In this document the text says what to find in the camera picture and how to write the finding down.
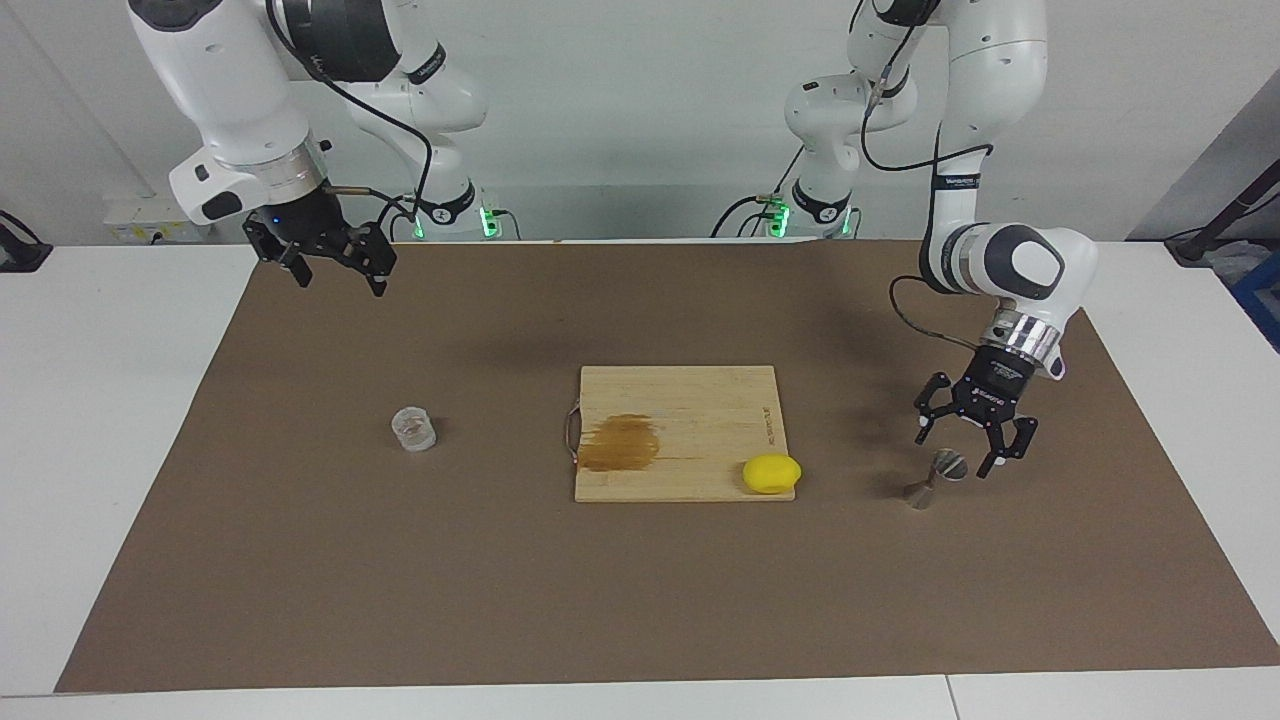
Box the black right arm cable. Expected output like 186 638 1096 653
262 0 436 241

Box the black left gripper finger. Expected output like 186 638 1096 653
977 416 1040 480
913 371 957 446

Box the black tripod leg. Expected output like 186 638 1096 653
1165 155 1280 266

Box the blue crate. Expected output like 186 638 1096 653
1232 245 1280 351

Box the steel double jigger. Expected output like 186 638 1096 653
903 449 969 511

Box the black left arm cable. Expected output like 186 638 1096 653
858 0 996 351

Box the black base cable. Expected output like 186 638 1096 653
710 148 806 239

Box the brown paper table mat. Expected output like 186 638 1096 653
55 238 1280 694

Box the wooden cutting board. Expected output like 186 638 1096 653
564 365 797 504

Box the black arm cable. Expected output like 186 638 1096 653
858 0 996 351
262 0 436 241

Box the yellow lemon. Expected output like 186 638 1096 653
742 454 803 496

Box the small clear glass cup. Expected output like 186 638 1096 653
391 406 438 452

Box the black stand foot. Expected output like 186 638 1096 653
0 210 53 273

